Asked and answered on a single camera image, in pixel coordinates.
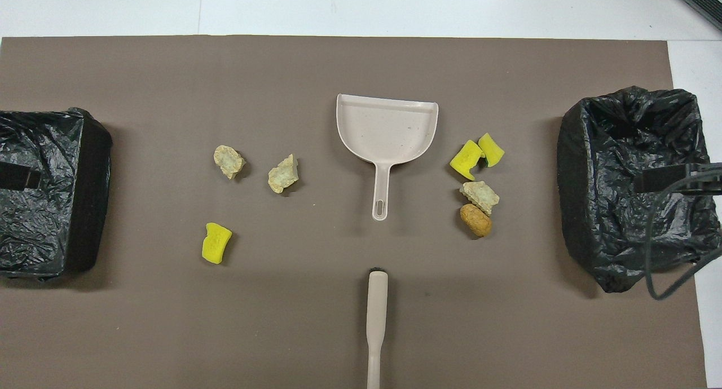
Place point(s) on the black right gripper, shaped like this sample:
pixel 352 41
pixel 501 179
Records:
pixel 705 179

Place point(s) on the yellow green sponge piece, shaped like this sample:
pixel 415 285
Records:
pixel 466 159
pixel 216 243
pixel 492 150

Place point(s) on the beige trash chunk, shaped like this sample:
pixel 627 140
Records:
pixel 282 176
pixel 228 160
pixel 481 195

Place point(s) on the brown bread roll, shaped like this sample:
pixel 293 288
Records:
pixel 475 221

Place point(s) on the beige plastic dustpan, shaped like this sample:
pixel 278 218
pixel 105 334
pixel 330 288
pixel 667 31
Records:
pixel 386 129

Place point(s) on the beige hand brush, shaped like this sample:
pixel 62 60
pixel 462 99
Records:
pixel 376 307

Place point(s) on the black bag lined bin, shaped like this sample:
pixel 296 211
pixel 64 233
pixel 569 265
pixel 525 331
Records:
pixel 51 225
pixel 609 220

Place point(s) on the brown table mat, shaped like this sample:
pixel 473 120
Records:
pixel 338 67

